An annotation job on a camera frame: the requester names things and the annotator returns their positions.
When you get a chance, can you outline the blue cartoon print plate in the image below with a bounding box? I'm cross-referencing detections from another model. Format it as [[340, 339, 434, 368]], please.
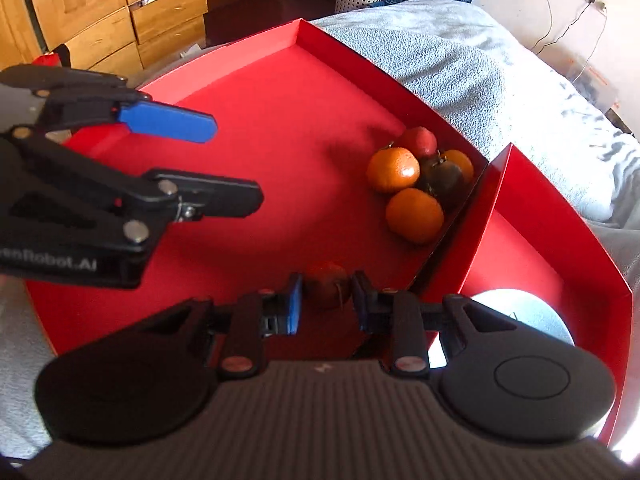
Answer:
[[427, 287, 576, 368]]

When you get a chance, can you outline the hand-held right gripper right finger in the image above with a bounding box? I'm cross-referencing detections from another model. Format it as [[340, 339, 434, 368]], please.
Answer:
[[351, 271, 523, 376]]

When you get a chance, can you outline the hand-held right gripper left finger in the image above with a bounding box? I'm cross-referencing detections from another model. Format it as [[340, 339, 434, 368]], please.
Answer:
[[127, 272, 304, 380]]

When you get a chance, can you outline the dark green-brown tomato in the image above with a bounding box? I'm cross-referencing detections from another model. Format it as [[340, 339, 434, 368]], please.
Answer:
[[419, 155, 463, 200]]

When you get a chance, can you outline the small orange tomato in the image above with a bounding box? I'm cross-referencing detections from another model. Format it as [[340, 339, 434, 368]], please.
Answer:
[[442, 149, 475, 183]]

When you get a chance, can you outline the shallow red box lid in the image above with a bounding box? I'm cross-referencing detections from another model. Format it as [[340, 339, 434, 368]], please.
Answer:
[[22, 17, 491, 361]]

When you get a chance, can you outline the orange mandarin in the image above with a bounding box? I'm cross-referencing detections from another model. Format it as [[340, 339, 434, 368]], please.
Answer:
[[366, 146, 421, 195], [385, 187, 445, 246]]

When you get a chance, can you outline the grey-blue blanket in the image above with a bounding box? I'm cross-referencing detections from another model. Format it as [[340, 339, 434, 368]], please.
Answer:
[[0, 0, 640, 466]]

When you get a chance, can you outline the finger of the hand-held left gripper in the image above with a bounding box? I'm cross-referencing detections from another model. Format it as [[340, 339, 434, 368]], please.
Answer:
[[0, 67, 218, 144], [0, 127, 265, 261]]

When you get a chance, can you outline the deep red box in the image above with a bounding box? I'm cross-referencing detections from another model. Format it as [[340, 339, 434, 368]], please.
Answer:
[[415, 142, 635, 448]]

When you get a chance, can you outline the thin charger cable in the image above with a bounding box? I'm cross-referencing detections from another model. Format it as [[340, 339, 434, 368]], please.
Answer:
[[530, 0, 608, 86]]

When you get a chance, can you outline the clear storage box orange lid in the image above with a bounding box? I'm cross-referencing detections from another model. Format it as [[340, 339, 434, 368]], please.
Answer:
[[567, 57, 622, 111]]

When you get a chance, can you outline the wooden dresser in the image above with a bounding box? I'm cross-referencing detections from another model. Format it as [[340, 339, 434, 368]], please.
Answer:
[[0, 0, 208, 86]]

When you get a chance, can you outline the red fruit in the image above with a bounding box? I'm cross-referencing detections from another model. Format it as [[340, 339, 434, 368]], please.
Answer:
[[397, 126, 438, 160]]

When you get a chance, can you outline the reddish-brown tomato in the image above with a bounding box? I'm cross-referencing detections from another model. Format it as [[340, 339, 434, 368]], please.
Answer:
[[303, 261, 351, 311]]

